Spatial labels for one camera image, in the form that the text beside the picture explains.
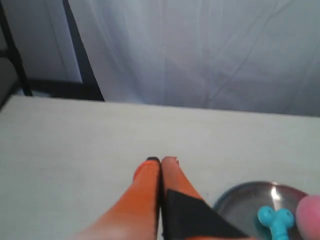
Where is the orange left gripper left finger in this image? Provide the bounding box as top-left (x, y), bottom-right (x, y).
top-left (73, 157), bottom-right (161, 240)

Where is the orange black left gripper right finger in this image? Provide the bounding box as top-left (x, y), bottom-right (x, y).
top-left (161, 156), bottom-right (254, 240)

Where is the large round metal plate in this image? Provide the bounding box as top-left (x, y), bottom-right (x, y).
top-left (212, 181), bottom-right (307, 240)

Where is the teal rubber bone toy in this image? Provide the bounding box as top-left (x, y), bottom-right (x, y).
top-left (257, 205), bottom-right (295, 240)

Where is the pink foam peach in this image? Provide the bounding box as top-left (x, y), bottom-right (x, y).
top-left (295, 195), bottom-right (320, 240)

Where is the white panel with dark edge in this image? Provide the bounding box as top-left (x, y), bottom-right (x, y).
top-left (0, 0), bottom-right (104, 101)

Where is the white backdrop curtain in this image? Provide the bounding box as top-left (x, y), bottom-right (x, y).
top-left (69, 0), bottom-right (320, 116)

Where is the black light stand pole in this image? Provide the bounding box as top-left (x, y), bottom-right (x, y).
top-left (0, 3), bottom-right (33, 96)

